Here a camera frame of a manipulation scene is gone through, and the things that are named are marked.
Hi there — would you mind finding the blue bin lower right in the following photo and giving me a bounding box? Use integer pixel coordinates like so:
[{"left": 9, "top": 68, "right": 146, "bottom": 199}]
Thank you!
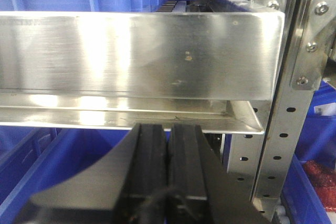
[{"left": 282, "top": 82, "right": 335, "bottom": 223}]

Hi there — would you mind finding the perforated steel shelf post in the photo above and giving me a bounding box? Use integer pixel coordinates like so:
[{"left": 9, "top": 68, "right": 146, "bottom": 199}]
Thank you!
[{"left": 227, "top": 0, "right": 312, "bottom": 220}]

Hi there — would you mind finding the stainless steel shelf rail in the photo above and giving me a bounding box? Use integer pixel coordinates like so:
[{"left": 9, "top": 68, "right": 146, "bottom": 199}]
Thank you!
[{"left": 1, "top": 10, "right": 284, "bottom": 134}]

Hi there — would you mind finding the blue bin lower left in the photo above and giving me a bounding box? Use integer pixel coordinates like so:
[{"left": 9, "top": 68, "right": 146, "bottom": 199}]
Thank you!
[{"left": 1, "top": 129, "right": 166, "bottom": 223}]

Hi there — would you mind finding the red mesh item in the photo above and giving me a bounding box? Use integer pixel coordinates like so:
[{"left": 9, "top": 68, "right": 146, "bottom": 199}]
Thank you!
[{"left": 302, "top": 161, "right": 335, "bottom": 212}]

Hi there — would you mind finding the steel corner bracket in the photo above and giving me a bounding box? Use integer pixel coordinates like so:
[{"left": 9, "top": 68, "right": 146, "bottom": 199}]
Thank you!
[{"left": 291, "top": 0, "right": 335, "bottom": 90}]

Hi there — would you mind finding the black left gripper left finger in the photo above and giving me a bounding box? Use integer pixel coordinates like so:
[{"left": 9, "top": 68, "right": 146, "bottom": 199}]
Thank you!
[{"left": 27, "top": 124, "right": 166, "bottom": 223}]

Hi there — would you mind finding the blue bin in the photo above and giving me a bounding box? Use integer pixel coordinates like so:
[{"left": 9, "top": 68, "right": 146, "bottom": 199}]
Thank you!
[
  {"left": 282, "top": 82, "right": 335, "bottom": 223},
  {"left": 1, "top": 129, "right": 166, "bottom": 223}
]

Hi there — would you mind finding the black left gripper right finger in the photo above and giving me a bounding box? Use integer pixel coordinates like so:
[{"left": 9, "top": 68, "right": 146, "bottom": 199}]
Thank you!
[{"left": 166, "top": 124, "right": 269, "bottom": 223}]

